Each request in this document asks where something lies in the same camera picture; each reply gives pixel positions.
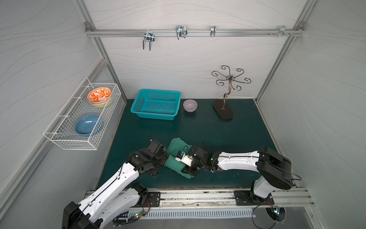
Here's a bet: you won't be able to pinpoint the green long pants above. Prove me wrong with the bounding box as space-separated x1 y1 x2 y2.
164 137 193 179

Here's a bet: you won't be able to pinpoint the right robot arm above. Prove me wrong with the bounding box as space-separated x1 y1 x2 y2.
175 146 292 200

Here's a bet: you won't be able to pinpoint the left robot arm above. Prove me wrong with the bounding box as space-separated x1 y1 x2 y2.
62 139 170 229

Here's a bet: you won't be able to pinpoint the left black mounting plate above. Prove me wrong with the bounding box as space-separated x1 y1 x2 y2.
143 191 161 208

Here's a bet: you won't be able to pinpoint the black mounting plate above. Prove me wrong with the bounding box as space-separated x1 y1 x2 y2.
234 190 275 206
143 191 161 208

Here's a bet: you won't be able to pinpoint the dark green table mat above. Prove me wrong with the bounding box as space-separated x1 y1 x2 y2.
99 99 275 189

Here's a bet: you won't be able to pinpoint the white vent grille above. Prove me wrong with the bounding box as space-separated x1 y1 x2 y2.
142 208 255 219

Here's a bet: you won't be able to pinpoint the small pink bowl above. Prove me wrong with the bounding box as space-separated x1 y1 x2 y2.
183 99 198 113

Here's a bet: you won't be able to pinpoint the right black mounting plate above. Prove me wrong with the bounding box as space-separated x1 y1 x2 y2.
234 190 275 206

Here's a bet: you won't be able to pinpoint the dark metal jewelry stand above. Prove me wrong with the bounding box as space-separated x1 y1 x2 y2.
211 65 252 120

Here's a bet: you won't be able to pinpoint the teal plastic basket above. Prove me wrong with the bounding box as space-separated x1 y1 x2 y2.
130 89 181 121

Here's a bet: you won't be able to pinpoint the blue bowl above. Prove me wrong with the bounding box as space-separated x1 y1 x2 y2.
74 114 104 137

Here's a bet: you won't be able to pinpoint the orange patterned bowl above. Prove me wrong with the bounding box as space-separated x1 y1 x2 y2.
87 87 112 105

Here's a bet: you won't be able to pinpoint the metal double hook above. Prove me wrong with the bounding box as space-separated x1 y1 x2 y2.
143 31 155 50

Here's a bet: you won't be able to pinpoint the metal loop hook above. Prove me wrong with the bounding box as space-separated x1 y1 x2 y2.
175 25 188 40

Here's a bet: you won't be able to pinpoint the small metal hook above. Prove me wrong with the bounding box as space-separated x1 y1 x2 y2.
210 26 216 37

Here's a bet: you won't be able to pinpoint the metal hook right end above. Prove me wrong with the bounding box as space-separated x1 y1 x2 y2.
269 26 295 37

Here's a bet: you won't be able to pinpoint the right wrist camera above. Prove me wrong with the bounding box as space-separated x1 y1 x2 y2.
175 151 193 167

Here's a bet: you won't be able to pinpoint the white wire wall basket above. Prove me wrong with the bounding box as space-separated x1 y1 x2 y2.
43 78 121 150

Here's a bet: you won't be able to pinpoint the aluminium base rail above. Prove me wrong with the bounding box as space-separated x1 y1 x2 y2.
79 187 315 212

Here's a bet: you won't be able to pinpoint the aluminium top rail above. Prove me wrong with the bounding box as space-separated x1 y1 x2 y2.
86 28 306 38

